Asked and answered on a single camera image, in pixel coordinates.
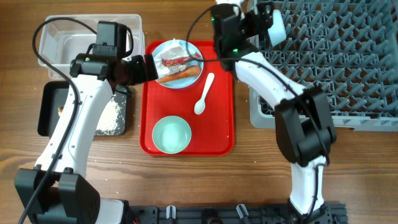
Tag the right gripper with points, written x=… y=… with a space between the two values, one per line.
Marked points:
x=260 y=27

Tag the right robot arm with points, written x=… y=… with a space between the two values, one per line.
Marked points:
x=303 y=124

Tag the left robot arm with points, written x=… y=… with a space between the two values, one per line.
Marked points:
x=55 y=190

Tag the white plastic spoon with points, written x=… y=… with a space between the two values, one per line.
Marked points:
x=200 y=104

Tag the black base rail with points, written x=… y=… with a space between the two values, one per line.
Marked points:
x=266 y=214

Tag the clear plastic bin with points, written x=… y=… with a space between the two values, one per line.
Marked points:
x=61 y=41

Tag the black tray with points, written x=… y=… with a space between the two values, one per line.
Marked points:
x=55 y=95

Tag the small light blue bowl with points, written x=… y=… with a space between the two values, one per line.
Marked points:
x=277 y=33

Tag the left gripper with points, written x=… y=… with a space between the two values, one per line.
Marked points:
x=142 y=75

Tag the red snack wrapper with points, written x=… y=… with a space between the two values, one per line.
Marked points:
x=180 y=60

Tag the grey dishwasher rack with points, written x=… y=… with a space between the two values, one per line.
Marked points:
x=348 y=49

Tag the red serving tray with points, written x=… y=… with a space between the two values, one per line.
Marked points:
x=212 y=131

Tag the white rice pile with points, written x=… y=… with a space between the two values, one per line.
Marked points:
x=108 y=122

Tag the brown food scrap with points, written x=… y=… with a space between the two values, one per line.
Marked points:
x=60 y=110

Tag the orange carrot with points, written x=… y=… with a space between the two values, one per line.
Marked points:
x=192 y=71

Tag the white crumpled tissue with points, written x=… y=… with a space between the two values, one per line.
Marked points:
x=172 y=50

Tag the large light blue plate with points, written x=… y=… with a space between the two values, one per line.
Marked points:
x=185 y=82

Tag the mint green bowl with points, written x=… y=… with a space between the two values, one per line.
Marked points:
x=171 y=135

